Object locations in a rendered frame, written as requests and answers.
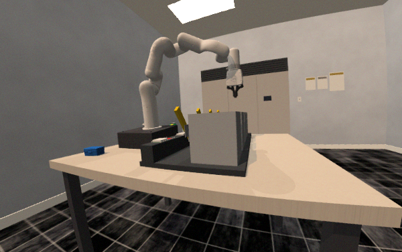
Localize small blue box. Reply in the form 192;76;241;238
84;146;105;156

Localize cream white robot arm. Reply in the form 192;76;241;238
139;33;240;130

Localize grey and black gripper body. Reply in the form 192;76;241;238
226;68;243;87

